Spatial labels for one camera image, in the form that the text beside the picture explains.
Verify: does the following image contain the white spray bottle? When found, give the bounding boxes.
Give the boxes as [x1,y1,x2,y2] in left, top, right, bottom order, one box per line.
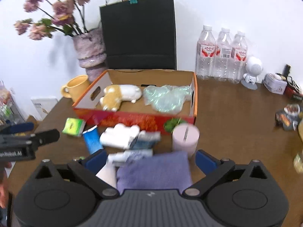
[107,149,153,167]

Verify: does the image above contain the blue tube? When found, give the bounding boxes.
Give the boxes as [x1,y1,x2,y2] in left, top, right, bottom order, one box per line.
[82,126,103,155]

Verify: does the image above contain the pink round jar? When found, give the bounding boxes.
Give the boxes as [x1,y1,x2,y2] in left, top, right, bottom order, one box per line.
[172,123,200,158]

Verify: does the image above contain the white robot toy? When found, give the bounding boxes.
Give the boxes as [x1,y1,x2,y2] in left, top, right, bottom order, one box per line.
[100,124,161,150]

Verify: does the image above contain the green tissue pack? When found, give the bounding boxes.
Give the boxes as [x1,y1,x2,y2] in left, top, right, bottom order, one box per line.
[62,117,86,137]

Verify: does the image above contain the purple towel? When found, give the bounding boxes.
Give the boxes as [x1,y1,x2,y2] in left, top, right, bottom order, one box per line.
[117,151,192,193]

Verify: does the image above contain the yellow white plush toy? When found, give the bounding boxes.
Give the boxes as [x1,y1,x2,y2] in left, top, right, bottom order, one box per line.
[99,85,142,112]

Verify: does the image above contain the iridescent plastic bag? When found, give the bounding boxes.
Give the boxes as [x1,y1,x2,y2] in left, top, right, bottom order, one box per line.
[143,85,193,114]

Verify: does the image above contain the clear plastic swab box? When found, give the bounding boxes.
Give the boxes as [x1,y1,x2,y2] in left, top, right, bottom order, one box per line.
[96,162,117,189]

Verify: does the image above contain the left hand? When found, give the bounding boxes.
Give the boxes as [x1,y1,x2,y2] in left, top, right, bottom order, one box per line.
[0,162,12,208]

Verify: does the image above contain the white box on floor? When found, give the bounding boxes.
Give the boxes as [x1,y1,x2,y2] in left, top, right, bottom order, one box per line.
[31,96,58,120]

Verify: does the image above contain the orange cardboard box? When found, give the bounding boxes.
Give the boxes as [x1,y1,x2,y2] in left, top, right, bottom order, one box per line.
[72,69,198,134]

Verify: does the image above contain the yellow mug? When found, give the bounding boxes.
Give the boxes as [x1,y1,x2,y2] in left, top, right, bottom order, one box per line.
[61,75,90,103]

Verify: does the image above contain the snack packets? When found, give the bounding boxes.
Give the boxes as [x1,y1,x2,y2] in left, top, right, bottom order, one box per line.
[275,103,302,131]

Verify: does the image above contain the purple fuzzy vase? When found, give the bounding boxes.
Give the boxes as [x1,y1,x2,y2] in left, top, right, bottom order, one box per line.
[72,27,108,82]

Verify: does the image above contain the small tin box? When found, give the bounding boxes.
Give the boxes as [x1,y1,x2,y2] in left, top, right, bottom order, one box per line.
[263,73,287,95]

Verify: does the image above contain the middle water bottle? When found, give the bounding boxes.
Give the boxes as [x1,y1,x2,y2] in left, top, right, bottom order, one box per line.
[213,28,232,82]

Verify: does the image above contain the water bottle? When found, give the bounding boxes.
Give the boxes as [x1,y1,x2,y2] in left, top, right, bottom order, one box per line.
[228,31,248,84]
[196,25,216,80]
[213,28,232,82]

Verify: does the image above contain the white robot figurine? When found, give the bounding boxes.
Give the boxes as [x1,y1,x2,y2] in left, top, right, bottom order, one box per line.
[241,56,263,90]

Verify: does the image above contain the left water bottle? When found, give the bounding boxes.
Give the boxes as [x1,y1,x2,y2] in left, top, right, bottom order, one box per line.
[196,25,216,80]

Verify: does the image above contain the right water bottle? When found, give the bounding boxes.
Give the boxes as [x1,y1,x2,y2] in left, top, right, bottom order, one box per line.
[228,31,248,84]

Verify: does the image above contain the dried pink flowers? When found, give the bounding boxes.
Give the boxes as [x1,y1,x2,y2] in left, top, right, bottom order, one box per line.
[14,0,90,40]

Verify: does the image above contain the black paper bag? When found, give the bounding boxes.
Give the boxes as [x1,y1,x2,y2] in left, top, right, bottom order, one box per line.
[100,0,177,70]

